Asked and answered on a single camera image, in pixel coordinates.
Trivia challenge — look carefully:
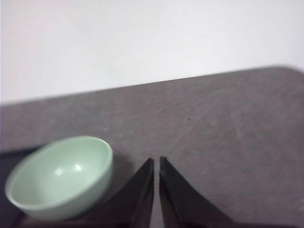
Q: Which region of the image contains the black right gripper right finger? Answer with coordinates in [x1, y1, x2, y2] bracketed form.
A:
[159, 156, 240, 228]

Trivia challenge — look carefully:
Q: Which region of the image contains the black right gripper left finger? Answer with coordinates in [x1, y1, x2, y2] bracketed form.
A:
[72, 157, 154, 228]

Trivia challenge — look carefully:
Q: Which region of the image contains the light green ceramic bowl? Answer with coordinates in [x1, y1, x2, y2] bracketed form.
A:
[5, 135, 114, 220]

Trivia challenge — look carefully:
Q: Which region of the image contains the dark green rectangular tray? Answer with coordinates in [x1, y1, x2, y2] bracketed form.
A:
[0, 147, 56, 228]

